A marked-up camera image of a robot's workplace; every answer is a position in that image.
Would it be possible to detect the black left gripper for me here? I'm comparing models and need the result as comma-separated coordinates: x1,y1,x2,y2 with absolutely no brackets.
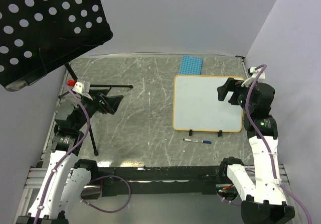
73,89,122,130

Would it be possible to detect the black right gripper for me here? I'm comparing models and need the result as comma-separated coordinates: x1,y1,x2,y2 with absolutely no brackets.
217,77,254,113

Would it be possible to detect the yellow framed whiteboard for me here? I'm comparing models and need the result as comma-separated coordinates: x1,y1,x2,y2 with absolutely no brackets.
173,75,243,133

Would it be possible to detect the white blue whiteboard marker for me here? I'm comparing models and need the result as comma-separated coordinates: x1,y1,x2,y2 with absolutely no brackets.
183,138,212,144

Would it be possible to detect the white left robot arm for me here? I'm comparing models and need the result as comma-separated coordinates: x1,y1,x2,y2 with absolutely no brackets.
16,90,123,223

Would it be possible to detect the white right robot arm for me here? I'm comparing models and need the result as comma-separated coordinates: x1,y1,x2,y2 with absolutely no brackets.
217,77,295,223

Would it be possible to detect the blue studded baseplate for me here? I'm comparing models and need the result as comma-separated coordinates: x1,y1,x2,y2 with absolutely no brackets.
179,55,203,75

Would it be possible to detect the black perforated music stand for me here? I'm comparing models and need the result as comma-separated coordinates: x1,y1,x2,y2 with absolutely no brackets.
0,0,134,156

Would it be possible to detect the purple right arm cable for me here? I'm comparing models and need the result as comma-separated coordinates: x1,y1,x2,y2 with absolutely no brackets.
220,64,313,224

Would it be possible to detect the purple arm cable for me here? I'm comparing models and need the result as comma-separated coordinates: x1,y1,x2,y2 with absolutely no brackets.
34,83,132,224
220,64,313,224

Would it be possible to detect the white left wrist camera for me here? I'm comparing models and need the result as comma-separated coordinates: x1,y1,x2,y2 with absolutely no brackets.
67,79,93,100

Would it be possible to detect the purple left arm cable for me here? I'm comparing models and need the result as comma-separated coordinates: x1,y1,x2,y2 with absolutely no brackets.
34,83,132,224

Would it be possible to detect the wire whiteboard easel stand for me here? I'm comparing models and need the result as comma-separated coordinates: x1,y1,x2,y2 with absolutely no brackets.
188,129,223,137

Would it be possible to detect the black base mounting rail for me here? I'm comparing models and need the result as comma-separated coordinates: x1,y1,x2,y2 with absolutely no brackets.
69,159,249,197

